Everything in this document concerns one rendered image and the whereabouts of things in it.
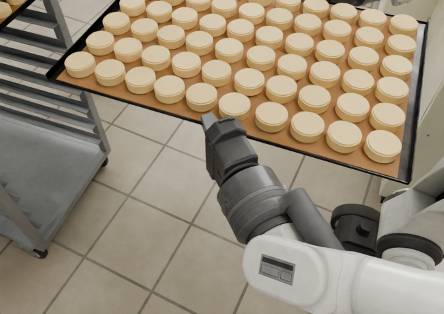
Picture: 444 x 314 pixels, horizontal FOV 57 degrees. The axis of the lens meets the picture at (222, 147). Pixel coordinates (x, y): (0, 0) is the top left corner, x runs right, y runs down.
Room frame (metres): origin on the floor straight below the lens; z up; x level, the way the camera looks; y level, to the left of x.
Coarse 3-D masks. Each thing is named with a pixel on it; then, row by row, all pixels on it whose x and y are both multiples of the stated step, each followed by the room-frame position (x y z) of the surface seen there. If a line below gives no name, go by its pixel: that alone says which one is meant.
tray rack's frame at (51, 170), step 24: (0, 120) 1.18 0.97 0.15; (0, 144) 1.05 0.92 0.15; (24, 144) 1.05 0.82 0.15; (48, 144) 1.05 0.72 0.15; (72, 144) 1.05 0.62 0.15; (0, 168) 0.93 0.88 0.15; (24, 168) 0.93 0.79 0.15; (48, 168) 0.93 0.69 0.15; (72, 168) 0.93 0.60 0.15; (96, 168) 0.93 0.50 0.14; (24, 192) 0.81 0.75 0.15; (48, 192) 0.81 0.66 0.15; (72, 192) 0.81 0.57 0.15; (48, 216) 0.71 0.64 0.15; (24, 240) 0.62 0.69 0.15; (48, 240) 0.62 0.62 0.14
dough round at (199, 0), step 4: (188, 0) 0.73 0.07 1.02; (192, 0) 0.73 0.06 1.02; (196, 0) 0.73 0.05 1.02; (200, 0) 0.73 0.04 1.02; (204, 0) 0.73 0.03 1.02; (208, 0) 0.73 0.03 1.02; (188, 4) 0.72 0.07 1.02; (192, 4) 0.72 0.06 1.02; (196, 4) 0.72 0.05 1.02; (200, 4) 0.72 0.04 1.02; (204, 4) 0.72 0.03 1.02; (208, 4) 0.73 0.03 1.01; (192, 8) 0.72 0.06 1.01; (196, 8) 0.72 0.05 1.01; (200, 8) 0.72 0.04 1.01; (204, 8) 0.72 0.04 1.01
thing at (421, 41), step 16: (80, 48) 0.60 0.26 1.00; (416, 48) 0.60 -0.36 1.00; (64, 64) 0.56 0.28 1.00; (416, 64) 0.56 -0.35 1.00; (48, 80) 0.52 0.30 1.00; (416, 80) 0.52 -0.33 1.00; (112, 96) 0.48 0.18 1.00; (416, 96) 0.48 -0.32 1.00; (160, 112) 0.44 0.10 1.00; (416, 112) 0.44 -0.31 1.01; (416, 128) 0.40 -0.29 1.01; (272, 144) 0.38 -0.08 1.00; (400, 160) 0.35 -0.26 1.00; (384, 176) 0.32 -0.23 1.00; (400, 176) 0.32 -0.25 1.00
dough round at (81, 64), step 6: (72, 54) 0.56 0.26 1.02; (78, 54) 0.56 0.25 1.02; (84, 54) 0.56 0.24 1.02; (90, 54) 0.56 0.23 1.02; (66, 60) 0.55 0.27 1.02; (72, 60) 0.55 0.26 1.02; (78, 60) 0.55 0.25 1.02; (84, 60) 0.55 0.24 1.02; (90, 60) 0.55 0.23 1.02; (66, 66) 0.53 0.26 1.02; (72, 66) 0.53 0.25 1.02; (78, 66) 0.53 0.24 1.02; (84, 66) 0.53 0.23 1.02; (90, 66) 0.53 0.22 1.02; (72, 72) 0.52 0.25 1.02; (78, 72) 0.52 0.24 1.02; (84, 72) 0.52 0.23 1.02; (90, 72) 0.53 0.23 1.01
